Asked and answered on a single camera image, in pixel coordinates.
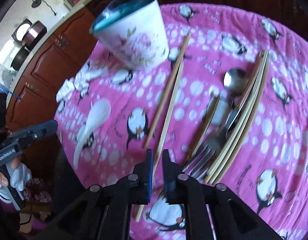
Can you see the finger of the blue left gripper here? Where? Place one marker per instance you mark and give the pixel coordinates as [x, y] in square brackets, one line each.
[35, 132]

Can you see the red wooden base cabinets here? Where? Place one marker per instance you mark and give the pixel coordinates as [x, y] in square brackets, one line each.
[64, 49]

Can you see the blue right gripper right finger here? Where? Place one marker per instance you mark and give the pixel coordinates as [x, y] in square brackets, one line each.
[173, 187]

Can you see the white gloved left hand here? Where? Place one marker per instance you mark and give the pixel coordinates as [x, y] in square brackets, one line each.
[20, 175]

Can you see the pink penguin tablecloth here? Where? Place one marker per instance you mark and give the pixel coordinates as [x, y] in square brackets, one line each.
[270, 173]

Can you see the chopstick bundle piece two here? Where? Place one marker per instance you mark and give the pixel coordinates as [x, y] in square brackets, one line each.
[246, 124]

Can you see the metal fork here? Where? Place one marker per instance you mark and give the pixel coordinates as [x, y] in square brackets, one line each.
[199, 165]

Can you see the chopstick bundle piece one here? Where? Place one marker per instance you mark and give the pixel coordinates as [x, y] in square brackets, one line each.
[234, 129]

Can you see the metal spoon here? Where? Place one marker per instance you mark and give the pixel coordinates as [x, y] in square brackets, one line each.
[235, 82]

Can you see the white ceramic spoon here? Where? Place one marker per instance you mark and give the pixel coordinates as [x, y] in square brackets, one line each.
[98, 114]

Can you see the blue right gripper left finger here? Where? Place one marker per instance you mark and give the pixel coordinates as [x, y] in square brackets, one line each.
[145, 172]

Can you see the crumpled white tissue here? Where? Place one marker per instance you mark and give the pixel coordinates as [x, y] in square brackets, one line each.
[79, 82]

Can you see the light wooden chopstick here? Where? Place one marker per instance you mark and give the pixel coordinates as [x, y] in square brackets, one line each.
[159, 150]

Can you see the white floral utensil holder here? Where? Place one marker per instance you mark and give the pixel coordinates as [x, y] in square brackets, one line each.
[134, 32]

